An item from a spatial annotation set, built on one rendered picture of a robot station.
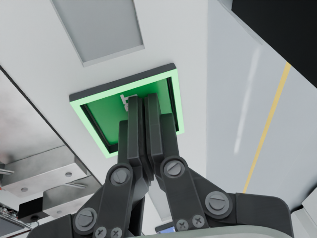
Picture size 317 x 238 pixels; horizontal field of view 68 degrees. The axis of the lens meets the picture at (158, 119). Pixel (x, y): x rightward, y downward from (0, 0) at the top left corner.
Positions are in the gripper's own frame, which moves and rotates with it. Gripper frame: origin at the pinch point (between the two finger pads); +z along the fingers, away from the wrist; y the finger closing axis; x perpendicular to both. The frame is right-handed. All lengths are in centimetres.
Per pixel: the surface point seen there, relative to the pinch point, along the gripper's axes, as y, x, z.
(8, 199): -30.2, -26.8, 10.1
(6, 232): -24.9, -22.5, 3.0
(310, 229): 252, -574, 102
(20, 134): -14.0, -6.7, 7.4
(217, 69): 33, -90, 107
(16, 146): -15.3, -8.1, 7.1
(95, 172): -5.0, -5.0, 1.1
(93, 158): -4.5, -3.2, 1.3
